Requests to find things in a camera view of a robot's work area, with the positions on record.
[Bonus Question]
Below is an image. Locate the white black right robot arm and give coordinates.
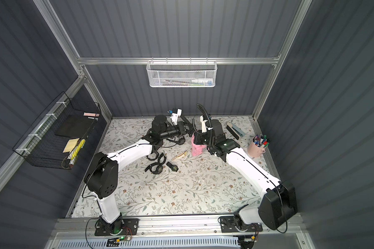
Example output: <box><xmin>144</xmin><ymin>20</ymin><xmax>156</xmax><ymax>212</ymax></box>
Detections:
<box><xmin>196</xmin><ymin>117</ymin><xmax>298</xmax><ymax>231</ymax></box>

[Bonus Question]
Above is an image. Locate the black wire basket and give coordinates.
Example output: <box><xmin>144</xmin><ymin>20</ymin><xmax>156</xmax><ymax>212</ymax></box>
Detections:
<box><xmin>12</xmin><ymin>94</ymin><xmax>101</xmax><ymax>170</ymax></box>

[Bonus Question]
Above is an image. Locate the green dial watch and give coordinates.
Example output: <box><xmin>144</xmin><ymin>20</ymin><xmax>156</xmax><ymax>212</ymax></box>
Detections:
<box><xmin>166</xmin><ymin>162</ymin><xmax>179</xmax><ymax>172</ymax></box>

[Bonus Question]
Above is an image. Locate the coloured markers bunch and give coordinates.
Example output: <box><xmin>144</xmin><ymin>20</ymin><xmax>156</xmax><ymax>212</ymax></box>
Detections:
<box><xmin>252</xmin><ymin>134</ymin><xmax>270</xmax><ymax>148</ymax></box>

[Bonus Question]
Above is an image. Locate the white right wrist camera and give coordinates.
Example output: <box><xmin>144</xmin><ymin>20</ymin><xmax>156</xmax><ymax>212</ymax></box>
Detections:
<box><xmin>199</xmin><ymin>115</ymin><xmax>207</xmax><ymax>133</ymax></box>

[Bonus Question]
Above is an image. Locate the white wire basket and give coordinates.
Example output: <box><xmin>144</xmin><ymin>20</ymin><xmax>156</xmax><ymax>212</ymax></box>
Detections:
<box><xmin>146</xmin><ymin>61</ymin><xmax>218</xmax><ymax>88</ymax></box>

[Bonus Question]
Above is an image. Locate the pink pen cup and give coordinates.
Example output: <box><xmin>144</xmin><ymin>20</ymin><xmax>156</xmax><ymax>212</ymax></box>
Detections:
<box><xmin>247</xmin><ymin>141</ymin><xmax>266</xmax><ymax>158</ymax></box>

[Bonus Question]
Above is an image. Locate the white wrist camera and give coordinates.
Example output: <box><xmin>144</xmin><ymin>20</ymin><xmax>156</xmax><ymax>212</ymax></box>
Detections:
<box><xmin>199</xmin><ymin>115</ymin><xmax>207</xmax><ymax>133</ymax></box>
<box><xmin>168</xmin><ymin>109</ymin><xmax>182</xmax><ymax>125</ymax></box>

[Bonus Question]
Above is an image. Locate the pink cloth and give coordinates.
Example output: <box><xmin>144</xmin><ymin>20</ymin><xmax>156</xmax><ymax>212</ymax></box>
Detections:
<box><xmin>191</xmin><ymin>135</ymin><xmax>207</xmax><ymax>157</ymax></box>

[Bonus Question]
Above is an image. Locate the black notebook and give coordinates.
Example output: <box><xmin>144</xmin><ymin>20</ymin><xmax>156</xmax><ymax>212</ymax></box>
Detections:
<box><xmin>55</xmin><ymin>115</ymin><xmax>96</xmax><ymax>139</ymax></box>

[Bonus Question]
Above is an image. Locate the beige strap watch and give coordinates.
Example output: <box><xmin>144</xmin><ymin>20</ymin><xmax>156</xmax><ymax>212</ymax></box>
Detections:
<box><xmin>172</xmin><ymin>151</ymin><xmax>188</xmax><ymax>161</ymax></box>

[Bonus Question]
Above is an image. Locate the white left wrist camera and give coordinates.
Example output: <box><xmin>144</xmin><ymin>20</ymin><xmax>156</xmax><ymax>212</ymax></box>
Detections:
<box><xmin>168</xmin><ymin>109</ymin><xmax>182</xmax><ymax>125</ymax></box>

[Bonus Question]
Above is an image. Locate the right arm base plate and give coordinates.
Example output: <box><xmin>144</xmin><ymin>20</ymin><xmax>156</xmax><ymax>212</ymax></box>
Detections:
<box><xmin>218</xmin><ymin>215</ymin><xmax>263</xmax><ymax>233</ymax></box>

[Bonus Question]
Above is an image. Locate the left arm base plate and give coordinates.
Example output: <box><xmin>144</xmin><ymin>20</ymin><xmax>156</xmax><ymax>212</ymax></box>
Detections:
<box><xmin>95</xmin><ymin>218</ymin><xmax>139</xmax><ymax>236</ymax></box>

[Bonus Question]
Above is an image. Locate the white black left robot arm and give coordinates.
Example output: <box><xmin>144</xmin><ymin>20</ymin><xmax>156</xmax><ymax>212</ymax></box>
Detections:
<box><xmin>84</xmin><ymin>113</ymin><xmax>194</xmax><ymax>235</ymax></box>

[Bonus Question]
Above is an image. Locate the yellow sticky note pad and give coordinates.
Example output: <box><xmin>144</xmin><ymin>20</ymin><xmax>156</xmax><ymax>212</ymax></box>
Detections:
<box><xmin>63</xmin><ymin>138</ymin><xmax>80</xmax><ymax>153</ymax></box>

